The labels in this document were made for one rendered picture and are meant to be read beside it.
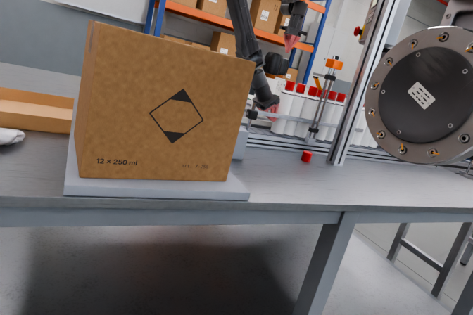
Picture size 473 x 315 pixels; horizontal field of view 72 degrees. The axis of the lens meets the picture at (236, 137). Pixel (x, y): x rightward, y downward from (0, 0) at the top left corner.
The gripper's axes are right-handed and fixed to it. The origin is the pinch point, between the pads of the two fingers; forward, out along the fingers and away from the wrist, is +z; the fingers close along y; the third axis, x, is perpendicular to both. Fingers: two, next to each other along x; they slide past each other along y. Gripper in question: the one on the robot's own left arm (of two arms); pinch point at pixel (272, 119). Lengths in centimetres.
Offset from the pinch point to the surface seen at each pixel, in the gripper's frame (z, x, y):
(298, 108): 0.7, -10.2, -1.9
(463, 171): 85, -90, -7
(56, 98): -39, 60, 13
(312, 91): -2.2, -18.1, -1.5
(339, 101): 8.7, -29.4, -0.6
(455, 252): 122, -66, -17
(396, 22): -17, -47, -16
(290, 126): 5.7, -4.9, -1.7
